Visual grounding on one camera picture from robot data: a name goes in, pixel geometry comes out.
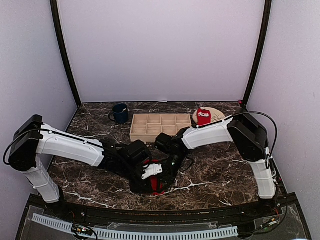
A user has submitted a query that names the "plain red sock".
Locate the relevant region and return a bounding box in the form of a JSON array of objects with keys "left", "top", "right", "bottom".
[{"left": 142, "top": 159, "right": 164, "bottom": 195}]

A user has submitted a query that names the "black right corner post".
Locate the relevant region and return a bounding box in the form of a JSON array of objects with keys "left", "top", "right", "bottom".
[{"left": 240, "top": 0, "right": 273, "bottom": 109}]

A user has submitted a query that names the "black left corner post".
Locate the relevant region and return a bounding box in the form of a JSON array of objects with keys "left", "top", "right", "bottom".
[{"left": 49, "top": 0, "right": 82, "bottom": 108}]

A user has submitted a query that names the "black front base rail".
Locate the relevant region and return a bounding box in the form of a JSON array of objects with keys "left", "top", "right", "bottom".
[{"left": 22, "top": 193, "right": 304, "bottom": 227}]

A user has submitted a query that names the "round beige decorated plate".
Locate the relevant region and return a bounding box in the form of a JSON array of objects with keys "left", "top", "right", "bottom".
[{"left": 192, "top": 107, "right": 225, "bottom": 125}]

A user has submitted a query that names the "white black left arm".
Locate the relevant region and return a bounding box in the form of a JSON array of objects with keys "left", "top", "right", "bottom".
[{"left": 3, "top": 115, "right": 161, "bottom": 218}]

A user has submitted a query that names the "red santa sock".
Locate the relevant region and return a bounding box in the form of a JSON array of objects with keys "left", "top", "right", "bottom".
[{"left": 196, "top": 107, "right": 212, "bottom": 126}]

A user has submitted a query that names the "white slotted cable duct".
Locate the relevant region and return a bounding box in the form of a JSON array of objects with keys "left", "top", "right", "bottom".
[{"left": 31, "top": 213, "right": 239, "bottom": 240}]

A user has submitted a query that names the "wooden compartment tray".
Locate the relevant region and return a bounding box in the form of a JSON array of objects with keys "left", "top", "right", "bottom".
[{"left": 130, "top": 113, "right": 192, "bottom": 143}]

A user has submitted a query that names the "dark blue mug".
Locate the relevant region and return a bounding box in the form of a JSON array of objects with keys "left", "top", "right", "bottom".
[{"left": 108, "top": 103, "right": 129, "bottom": 124}]

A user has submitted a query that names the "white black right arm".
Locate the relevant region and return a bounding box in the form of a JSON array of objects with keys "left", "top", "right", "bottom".
[{"left": 155, "top": 111, "right": 277, "bottom": 217}]

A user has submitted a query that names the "black corner post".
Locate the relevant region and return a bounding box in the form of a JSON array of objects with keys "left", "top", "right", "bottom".
[
  {"left": 240, "top": 0, "right": 273, "bottom": 109},
  {"left": 49, "top": 0, "right": 82, "bottom": 108}
]

